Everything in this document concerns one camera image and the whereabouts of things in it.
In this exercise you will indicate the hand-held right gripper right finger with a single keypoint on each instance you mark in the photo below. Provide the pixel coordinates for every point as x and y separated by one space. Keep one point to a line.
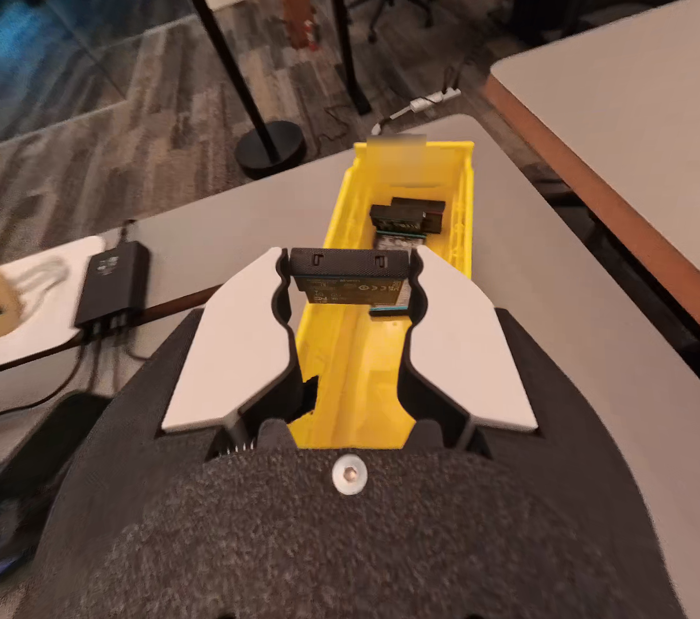
465 345

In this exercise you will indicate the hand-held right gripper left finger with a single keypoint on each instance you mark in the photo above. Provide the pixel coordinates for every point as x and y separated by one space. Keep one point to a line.
235 345

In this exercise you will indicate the yellow plastic bin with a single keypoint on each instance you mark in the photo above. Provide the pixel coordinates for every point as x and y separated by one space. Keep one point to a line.
350 356

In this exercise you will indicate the black camera battery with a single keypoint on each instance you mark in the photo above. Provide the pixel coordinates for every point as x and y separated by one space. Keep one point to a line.
350 280
426 208
394 218

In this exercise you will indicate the blue-edged black battery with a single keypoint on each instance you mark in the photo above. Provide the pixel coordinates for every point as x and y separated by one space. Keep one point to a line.
399 241

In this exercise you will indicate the black multi-port charger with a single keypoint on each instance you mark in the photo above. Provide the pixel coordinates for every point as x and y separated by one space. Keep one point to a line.
112 285

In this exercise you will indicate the white side table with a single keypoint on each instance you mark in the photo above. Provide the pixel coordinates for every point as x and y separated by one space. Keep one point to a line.
44 334

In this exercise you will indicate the black floor stand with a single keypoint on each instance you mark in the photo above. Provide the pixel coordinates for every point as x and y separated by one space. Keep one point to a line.
270 148

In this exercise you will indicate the white power strip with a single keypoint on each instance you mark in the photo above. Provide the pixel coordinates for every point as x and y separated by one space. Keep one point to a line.
432 99

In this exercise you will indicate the grey table with brown edge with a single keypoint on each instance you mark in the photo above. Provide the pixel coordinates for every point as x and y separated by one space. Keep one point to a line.
612 99

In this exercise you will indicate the black metal post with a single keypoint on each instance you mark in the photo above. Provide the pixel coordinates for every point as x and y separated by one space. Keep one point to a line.
344 28

